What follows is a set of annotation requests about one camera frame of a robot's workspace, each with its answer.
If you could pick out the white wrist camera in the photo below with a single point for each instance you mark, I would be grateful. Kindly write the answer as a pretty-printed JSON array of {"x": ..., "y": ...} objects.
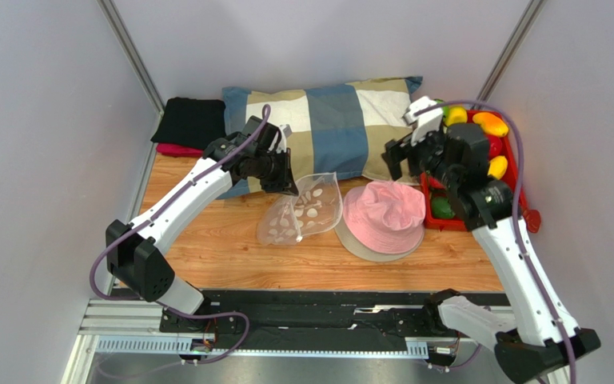
[
  {"x": 285, "y": 133},
  {"x": 422, "y": 123}
]

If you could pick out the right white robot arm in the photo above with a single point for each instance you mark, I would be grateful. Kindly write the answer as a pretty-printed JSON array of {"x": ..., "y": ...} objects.
[{"x": 543, "y": 337}]

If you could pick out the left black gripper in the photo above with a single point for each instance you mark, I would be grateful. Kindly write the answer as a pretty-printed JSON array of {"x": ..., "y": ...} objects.
[{"x": 285, "y": 183}]

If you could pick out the left aluminium frame post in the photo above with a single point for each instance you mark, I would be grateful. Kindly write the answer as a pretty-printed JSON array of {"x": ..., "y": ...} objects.
[{"x": 117, "y": 24}]

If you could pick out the pink bucket hat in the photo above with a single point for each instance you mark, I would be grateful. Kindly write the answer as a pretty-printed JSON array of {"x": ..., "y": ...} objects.
[{"x": 382, "y": 221}]

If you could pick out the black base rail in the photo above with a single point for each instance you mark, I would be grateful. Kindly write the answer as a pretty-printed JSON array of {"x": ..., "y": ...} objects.
[{"x": 310, "y": 320}]

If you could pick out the aluminium frame post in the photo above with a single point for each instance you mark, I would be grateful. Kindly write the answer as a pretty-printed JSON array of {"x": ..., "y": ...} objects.
[
  {"x": 512, "y": 45},
  {"x": 117, "y": 24}
]

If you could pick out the pink folded cloth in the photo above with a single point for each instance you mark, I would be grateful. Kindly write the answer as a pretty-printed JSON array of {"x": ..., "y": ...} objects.
[{"x": 177, "y": 151}]

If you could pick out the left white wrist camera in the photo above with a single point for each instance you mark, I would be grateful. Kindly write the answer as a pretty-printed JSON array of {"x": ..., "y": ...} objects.
[{"x": 285, "y": 133}]

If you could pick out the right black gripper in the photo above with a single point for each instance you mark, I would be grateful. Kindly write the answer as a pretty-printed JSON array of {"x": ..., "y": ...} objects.
[{"x": 405, "y": 157}]

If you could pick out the red plastic tray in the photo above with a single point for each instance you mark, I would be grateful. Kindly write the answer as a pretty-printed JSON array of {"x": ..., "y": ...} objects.
[{"x": 440, "y": 221}]

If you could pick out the red apple lower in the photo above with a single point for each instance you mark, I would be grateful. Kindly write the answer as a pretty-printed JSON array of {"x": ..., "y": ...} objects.
[{"x": 434, "y": 183}]

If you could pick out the black folded cloth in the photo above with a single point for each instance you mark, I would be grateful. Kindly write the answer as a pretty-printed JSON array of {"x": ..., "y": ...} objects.
[{"x": 189, "y": 122}]

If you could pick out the red tomato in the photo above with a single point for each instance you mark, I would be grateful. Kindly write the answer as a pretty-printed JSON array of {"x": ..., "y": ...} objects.
[{"x": 495, "y": 146}]

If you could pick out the clear dotted zip bag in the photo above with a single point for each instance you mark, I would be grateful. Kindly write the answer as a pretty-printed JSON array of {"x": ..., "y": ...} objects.
[{"x": 315, "y": 210}]

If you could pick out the checkered blue beige pillow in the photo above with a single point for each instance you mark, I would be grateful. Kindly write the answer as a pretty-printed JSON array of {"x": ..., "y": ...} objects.
[{"x": 339, "y": 129}]

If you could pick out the right aluminium frame post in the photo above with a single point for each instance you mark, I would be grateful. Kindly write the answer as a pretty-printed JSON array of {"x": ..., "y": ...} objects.
[{"x": 512, "y": 45}]

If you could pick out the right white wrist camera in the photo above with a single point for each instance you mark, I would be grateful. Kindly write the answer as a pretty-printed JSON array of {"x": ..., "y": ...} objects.
[{"x": 422, "y": 123}]

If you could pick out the orange yellow mango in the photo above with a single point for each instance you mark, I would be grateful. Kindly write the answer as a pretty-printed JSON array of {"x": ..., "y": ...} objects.
[{"x": 491, "y": 124}]

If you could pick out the yellow lemon top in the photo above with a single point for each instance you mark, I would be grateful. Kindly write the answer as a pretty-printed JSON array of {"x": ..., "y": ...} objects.
[{"x": 455, "y": 115}]

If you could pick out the red toy lobster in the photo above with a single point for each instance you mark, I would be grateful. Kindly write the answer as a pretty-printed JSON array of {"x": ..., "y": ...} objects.
[{"x": 532, "y": 219}]

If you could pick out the yellow banana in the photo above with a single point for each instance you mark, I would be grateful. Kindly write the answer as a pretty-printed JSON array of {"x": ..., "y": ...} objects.
[{"x": 497, "y": 167}]

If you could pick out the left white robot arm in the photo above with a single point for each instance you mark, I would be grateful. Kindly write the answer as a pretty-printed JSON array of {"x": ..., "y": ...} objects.
[{"x": 135, "y": 251}]

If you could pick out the green avocado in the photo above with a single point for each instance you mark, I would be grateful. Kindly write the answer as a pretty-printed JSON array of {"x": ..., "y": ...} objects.
[{"x": 441, "y": 208}]

